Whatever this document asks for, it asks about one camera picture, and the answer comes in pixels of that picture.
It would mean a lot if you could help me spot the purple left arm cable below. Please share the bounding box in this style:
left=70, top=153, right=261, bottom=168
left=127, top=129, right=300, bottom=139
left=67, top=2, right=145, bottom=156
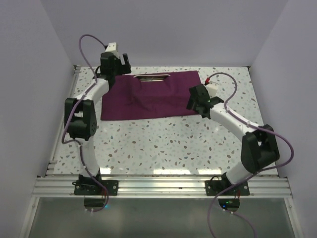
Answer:
left=61, top=34, right=111, bottom=214

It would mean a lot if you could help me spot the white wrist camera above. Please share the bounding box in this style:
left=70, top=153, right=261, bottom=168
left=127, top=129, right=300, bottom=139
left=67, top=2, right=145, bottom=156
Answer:
left=205, top=82, right=218, bottom=98
left=105, top=42, right=118, bottom=54

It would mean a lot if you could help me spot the purple surgical cloth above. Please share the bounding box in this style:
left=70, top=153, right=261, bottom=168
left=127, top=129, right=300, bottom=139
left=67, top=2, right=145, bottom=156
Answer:
left=101, top=71, right=201, bottom=121

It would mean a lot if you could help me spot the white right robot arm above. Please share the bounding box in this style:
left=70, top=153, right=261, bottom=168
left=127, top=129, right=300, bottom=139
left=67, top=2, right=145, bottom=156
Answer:
left=187, top=84, right=280, bottom=195

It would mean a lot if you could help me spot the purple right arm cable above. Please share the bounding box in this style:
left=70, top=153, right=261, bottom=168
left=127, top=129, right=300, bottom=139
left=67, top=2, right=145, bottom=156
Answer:
left=207, top=73, right=294, bottom=238

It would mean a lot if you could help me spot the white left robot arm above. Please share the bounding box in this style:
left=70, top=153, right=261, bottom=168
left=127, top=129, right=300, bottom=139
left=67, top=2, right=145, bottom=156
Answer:
left=62, top=52, right=131, bottom=195

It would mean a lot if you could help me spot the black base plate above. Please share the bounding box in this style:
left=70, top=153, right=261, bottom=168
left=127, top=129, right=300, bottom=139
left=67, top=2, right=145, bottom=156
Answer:
left=72, top=180, right=119, bottom=196
left=205, top=179, right=250, bottom=196

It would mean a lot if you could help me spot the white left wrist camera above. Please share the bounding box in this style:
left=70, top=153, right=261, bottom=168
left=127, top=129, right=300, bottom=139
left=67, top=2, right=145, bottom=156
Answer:
left=105, top=42, right=118, bottom=54

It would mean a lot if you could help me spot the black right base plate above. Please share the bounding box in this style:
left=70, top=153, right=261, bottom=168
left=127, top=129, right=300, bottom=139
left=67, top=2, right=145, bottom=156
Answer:
left=205, top=179, right=250, bottom=196

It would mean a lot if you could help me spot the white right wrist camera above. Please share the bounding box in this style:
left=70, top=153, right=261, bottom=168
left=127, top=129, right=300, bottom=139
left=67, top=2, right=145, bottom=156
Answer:
left=205, top=82, right=218, bottom=98

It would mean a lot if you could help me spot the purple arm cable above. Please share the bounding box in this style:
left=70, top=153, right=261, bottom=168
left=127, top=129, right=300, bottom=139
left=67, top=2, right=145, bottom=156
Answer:
left=61, top=34, right=111, bottom=214
left=207, top=73, right=294, bottom=238

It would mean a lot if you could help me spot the aluminium front frame rail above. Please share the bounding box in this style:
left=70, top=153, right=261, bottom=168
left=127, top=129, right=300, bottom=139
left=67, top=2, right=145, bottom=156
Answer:
left=32, top=175, right=292, bottom=198

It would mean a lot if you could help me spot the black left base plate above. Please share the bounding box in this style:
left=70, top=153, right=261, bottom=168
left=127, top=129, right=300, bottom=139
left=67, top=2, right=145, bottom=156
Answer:
left=72, top=180, right=119, bottom=196

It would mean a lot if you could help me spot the stainless steel instrument tray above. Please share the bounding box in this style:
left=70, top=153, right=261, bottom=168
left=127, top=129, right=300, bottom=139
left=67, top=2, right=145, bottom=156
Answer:
left=133, top=74, right=170, bottom=82

